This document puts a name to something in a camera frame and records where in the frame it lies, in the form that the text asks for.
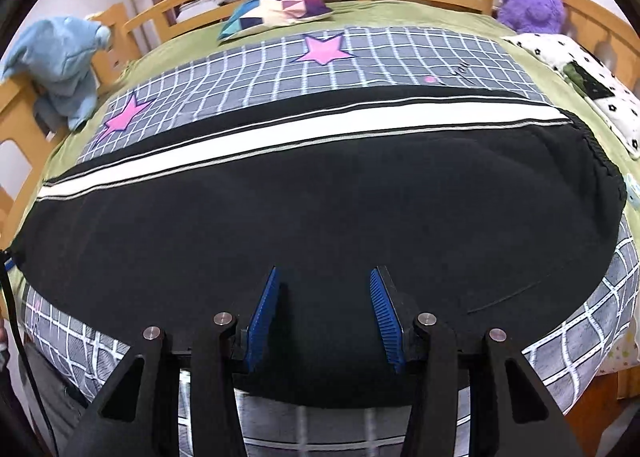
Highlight white pillow with black dots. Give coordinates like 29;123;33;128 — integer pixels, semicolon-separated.
502;33;640;160

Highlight wooden bed frame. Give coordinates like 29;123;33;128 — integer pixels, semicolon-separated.
0;0;640;248

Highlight grey checked blanket with stars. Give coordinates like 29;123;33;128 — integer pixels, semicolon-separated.
20;27;640;457

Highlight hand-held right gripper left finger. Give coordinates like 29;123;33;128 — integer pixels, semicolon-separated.
62;266;280;457

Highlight geometric patterned pillow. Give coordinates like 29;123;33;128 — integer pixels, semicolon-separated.
217;0;335;42

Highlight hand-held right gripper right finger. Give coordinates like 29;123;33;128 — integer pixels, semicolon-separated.
369;266;586;457

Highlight black pants with white stripe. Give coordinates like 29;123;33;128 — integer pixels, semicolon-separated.
10;85;628;409

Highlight light blue plush toy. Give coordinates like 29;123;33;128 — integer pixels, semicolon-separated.
0;16;112;132

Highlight purple plush toy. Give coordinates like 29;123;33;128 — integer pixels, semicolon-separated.
496;0;567;36

